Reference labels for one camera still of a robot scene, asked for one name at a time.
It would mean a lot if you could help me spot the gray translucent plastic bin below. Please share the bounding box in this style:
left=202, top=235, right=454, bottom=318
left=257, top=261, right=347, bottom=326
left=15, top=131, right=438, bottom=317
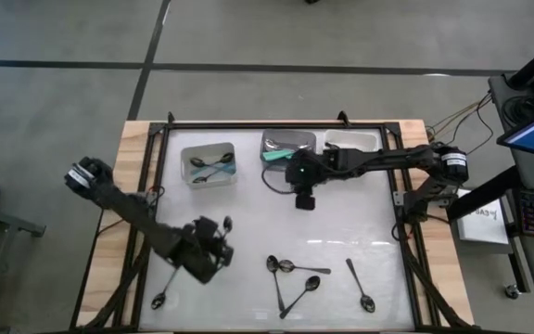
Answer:
left=260, top=128, right=318, bottom=173

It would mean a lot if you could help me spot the black coiled cable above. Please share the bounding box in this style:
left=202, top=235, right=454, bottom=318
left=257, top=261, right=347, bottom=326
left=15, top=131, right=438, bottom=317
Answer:
left=502, top=95, right=534, bottom=126

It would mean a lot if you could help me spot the white plastic bin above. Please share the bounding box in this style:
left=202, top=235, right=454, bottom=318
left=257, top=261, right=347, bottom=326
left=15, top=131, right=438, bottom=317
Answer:
left=323, top=128, right=383, bottom=155
left=180, top=141, right=239, bottom=190

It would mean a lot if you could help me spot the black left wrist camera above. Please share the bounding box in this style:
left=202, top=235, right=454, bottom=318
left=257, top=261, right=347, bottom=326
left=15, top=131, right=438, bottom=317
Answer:
left=195, top=215, right=220, bottom=238

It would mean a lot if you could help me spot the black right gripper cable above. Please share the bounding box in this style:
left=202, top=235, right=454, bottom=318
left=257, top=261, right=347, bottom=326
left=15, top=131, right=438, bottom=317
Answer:
left=261, top=164, right=296, bottom=195

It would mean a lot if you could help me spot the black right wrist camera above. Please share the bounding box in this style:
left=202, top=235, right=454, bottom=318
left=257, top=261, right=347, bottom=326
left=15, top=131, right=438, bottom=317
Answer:
left=294, top=192, right=317, bottom=212

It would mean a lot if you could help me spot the white paper sheet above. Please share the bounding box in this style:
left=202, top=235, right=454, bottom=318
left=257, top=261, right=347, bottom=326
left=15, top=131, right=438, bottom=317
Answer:
left=455, top=187, right=510, bottom=246

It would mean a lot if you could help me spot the black table frame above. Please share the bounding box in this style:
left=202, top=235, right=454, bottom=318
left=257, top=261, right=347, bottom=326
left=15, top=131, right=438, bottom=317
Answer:
left=69, top=109, right=477, bottom=334

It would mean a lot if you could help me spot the black diagonal stand bar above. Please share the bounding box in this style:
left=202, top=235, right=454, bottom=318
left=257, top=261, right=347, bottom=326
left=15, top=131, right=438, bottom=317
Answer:
left=446, top=165, right=522, bottom=222

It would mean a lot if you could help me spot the yellow and black wire bundle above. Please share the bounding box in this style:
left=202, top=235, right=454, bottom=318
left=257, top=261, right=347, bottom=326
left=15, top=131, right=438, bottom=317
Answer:
left=426, top=91, right=495, bottom=157

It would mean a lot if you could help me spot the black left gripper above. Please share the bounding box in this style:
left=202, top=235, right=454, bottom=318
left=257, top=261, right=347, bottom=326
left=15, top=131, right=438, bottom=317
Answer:
left=199, top=230, right=235, bottom=270

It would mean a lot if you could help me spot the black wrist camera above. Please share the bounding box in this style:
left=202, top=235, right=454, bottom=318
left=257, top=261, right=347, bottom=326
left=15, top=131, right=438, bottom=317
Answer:
left=294, top=192, right=317, bottom=212
left=195, top=215, right=220, bottom=238

